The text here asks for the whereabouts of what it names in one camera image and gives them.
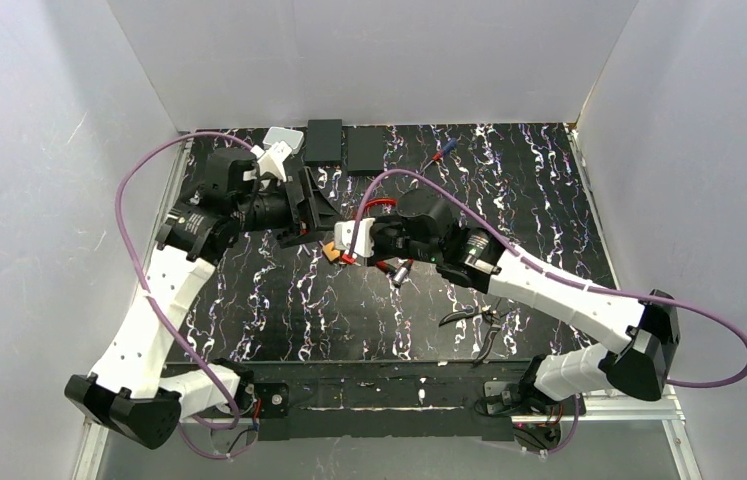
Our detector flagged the brass padlock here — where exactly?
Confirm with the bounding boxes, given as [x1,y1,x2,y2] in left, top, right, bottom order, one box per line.
[321,241,347,265]

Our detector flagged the red cable bike lock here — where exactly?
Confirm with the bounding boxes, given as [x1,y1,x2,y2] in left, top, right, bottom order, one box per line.
[366,195,416,287]

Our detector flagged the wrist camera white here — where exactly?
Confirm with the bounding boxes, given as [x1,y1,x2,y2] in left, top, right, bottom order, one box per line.
[333,217,375,266]
[250,141,293,182]

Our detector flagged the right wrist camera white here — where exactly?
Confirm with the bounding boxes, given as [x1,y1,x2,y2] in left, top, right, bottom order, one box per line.
[333,217,375,266]

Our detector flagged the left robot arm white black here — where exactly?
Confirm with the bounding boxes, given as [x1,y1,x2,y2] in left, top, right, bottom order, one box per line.
[65,141,340,449]

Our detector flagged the black box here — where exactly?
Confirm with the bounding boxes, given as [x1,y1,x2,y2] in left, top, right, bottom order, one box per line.
[346,126,385,176]
[304,119,343,167]

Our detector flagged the black box right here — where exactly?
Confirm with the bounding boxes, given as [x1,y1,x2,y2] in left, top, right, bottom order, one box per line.
[346,126,385,176]

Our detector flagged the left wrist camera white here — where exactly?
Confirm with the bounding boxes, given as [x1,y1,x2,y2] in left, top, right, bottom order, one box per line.
[250,141,293,182]

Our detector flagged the red blue screwdriver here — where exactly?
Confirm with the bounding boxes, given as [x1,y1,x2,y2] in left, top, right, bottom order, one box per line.
[419,138,457,174]

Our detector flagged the white rectangular box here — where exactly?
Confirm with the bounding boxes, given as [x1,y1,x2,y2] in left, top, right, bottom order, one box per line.
[263,126,304,154]

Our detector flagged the black box left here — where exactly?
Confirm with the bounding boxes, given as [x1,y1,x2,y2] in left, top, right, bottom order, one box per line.
[304,119,343,167]

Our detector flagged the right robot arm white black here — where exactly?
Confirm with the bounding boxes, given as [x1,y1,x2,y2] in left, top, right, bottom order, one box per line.
[356,189,680,405]

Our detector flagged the black pliers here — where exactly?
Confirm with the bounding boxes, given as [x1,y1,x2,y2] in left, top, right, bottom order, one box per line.
[438,299,512,367]

